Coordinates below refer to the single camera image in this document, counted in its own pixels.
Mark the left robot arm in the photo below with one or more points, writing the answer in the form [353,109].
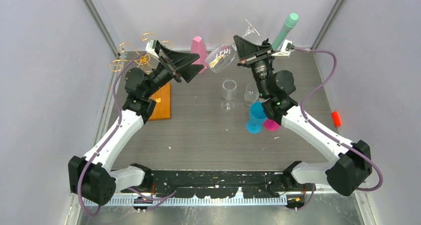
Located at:
[91,176]

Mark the mint green microphone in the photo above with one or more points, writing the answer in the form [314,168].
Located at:
[289,23]

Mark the clear wine glass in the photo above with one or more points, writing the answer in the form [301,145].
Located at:
[228,93]
[220,57]

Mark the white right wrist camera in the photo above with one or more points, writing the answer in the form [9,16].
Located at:
[285,49]

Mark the black tripod stand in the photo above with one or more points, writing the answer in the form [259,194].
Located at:
[266,43]

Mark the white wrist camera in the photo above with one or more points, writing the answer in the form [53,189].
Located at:
[151,48]
[285,49]

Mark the pink wine glass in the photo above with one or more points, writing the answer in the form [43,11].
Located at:
[271,125]

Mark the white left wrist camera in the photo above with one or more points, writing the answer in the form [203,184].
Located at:
[151,48]

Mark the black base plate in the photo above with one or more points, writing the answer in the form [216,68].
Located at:
[218,184]

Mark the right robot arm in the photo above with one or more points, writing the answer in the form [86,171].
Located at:
[348,164]

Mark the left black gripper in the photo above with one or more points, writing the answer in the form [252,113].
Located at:
[187,73]

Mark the short ribbed clear glass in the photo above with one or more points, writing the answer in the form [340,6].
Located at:
[251,94]

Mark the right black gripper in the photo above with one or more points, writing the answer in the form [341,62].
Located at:
[248,53]

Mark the blue wine glass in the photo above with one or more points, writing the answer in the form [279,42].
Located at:
[257,118]

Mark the pink metronome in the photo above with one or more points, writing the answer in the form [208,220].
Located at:
[198,47]

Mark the red block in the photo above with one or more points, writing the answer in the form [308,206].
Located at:
[336,119]

